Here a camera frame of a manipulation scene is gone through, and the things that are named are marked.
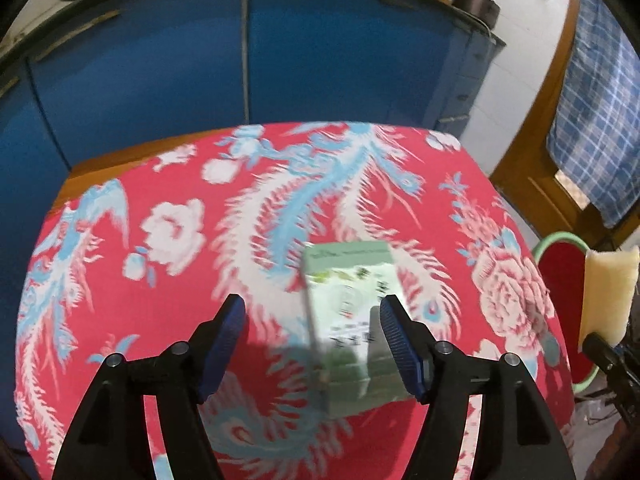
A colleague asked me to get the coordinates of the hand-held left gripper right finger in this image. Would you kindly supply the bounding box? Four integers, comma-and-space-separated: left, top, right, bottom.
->
378, 294, 576, 480

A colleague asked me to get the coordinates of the red basin with green rim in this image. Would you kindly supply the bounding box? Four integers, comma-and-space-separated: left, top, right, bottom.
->
532, 231, 601, 395

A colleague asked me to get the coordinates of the green printed box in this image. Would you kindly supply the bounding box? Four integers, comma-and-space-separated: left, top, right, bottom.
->
301, 241, 408, 417

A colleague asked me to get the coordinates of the wooden door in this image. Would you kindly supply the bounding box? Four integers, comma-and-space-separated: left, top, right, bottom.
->
489, 0, 640, 256

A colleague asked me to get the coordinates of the pale yellow sponge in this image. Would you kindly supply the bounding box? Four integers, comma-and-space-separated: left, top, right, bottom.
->
577, 246, 640, 352

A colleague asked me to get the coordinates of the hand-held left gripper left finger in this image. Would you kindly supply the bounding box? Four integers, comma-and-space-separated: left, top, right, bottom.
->
52, 293, 247, 480

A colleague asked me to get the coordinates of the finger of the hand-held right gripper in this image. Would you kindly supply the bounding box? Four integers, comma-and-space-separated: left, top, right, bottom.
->
581, 332, 640, 431

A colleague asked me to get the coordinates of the blue kitchen base cabinet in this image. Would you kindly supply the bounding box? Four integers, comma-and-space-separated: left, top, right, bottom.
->
0, 0, 507, 201

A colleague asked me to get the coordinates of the red floral tablecloth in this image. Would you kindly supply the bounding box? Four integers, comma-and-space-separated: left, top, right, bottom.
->
14, 121, 573, 480

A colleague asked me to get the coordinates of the dark rice cooker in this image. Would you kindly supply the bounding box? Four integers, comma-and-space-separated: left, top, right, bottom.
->
452, 0, 501, 31

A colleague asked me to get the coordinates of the blue plaid curtain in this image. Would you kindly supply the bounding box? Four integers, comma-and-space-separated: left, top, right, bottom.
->
546, 0, 640, 228

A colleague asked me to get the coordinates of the wooden table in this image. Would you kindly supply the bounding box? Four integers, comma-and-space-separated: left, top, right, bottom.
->
50, 127, 241, 211

